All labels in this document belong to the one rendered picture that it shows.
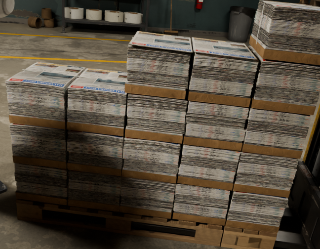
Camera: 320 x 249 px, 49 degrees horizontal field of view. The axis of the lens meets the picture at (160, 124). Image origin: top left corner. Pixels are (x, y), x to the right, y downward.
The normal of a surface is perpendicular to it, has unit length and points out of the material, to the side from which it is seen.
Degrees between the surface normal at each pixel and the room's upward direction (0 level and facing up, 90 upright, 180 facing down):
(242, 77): 90
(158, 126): 90
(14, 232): 0
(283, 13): 90
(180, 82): 90
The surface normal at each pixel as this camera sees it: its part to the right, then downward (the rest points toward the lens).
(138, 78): -0.06, 0.40
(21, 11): 0.22, 0.41
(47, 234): 0.10, -0.91
